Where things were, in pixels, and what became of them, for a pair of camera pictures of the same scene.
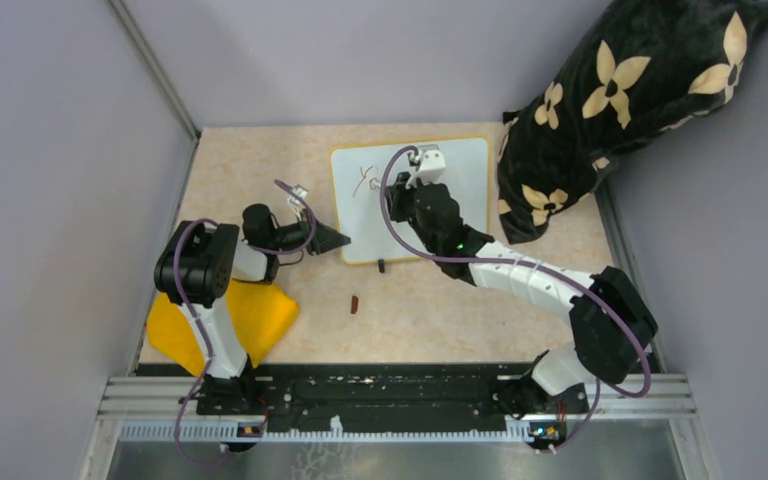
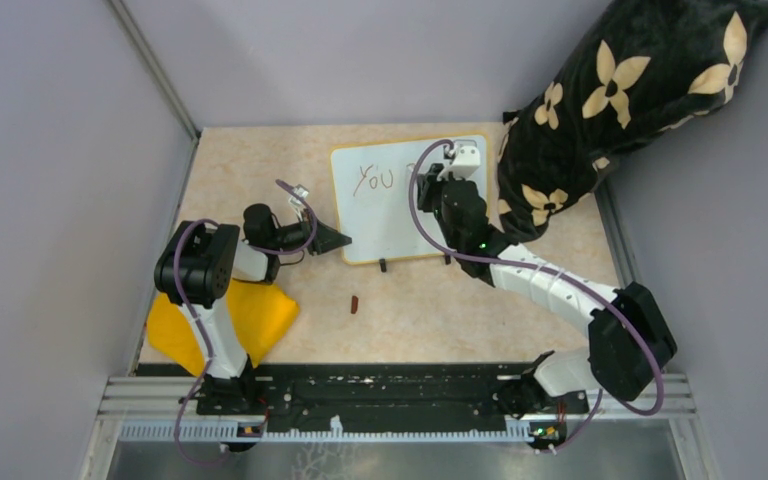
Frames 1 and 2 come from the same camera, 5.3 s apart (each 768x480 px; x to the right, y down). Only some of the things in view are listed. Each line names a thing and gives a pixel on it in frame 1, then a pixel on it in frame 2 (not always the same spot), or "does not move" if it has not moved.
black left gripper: [325, 239] does not move
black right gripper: [397, 194] to [428, 185]
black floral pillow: [643, 68] does not move
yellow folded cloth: [263, 314] does not move
